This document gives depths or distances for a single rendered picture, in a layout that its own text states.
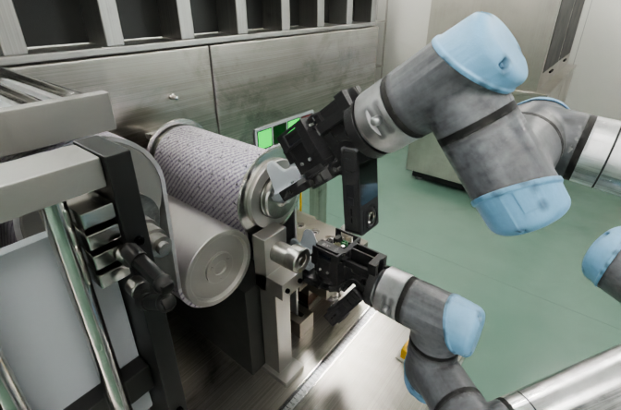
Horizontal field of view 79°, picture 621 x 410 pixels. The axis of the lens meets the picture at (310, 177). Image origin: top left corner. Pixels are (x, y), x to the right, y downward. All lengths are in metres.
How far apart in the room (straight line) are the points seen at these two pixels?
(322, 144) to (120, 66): 0.46
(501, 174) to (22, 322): 0.38
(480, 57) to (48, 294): 0.37
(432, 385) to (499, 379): 1.45
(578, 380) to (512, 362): 1.52
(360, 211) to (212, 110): 0.54
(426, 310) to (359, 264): 0.13
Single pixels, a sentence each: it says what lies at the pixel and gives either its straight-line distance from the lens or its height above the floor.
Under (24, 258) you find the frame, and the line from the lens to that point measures 0.32.
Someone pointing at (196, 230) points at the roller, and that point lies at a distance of 0.57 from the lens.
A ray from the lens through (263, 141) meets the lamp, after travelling 1.04.
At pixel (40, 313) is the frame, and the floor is 1.33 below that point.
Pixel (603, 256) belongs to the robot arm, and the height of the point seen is 1.13.
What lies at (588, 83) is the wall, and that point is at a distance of 4.95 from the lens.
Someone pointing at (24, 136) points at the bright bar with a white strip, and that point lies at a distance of 0.37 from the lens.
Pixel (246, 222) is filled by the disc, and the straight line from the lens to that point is 0.58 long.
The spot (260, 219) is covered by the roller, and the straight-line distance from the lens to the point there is 0.59.
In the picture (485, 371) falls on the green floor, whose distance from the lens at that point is 2.08.
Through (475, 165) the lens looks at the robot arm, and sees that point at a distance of 0.36.
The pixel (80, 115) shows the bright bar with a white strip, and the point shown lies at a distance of 0.38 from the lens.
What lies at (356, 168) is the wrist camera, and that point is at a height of 1.36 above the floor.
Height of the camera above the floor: 1.53
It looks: 26 degrees down
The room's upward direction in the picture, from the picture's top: straight up
